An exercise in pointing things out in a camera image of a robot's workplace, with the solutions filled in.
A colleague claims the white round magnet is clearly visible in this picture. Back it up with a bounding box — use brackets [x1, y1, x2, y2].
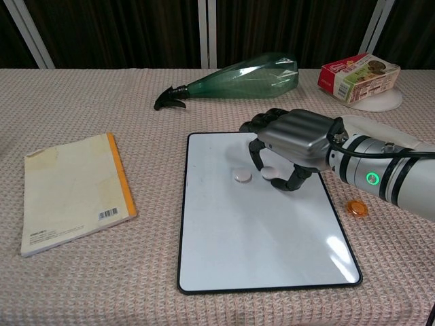
[232, 168, 253, 185]
[260, 166, 280, 181]

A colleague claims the pink waffle tablecloth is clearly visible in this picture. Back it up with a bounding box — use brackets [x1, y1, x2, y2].
[0, 67, 435, 326]

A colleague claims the cream notebook with orange spine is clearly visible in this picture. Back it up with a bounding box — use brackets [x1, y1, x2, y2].
[20, 132, 139, 258]

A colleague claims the black-framed whiteboard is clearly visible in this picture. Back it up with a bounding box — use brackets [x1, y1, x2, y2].
[177, 131, 364, 295]

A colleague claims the right silver and black robot hand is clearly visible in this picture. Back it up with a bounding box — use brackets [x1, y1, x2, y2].
[239, 108, 347, 194]

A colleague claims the red and green snack box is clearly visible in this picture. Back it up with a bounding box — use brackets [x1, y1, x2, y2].
[317, 52, 401, 105]

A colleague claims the green plastic spray bottle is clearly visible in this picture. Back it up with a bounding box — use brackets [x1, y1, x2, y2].
[153, 52, 300, 112]

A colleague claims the black pleated curtain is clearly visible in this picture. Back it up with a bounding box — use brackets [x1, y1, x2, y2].
[0, 0, 435, 71]

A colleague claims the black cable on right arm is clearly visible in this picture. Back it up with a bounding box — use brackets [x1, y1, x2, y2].
[328, 117, 435, 326]

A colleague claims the orange round magnet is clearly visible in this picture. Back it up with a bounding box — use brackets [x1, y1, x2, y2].
[345, 200, 369, 217]

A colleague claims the white round plate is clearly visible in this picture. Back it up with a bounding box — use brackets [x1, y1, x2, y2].
[346, 88, 404, 112]

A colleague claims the white fabric slipper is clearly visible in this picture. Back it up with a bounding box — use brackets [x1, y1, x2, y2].
[341, 114, 435, 150]

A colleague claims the white frame post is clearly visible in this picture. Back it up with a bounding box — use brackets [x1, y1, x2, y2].
[198, 0, 218, 70]
[358, 0, 397, 57]
[3, 0, 55, 70]

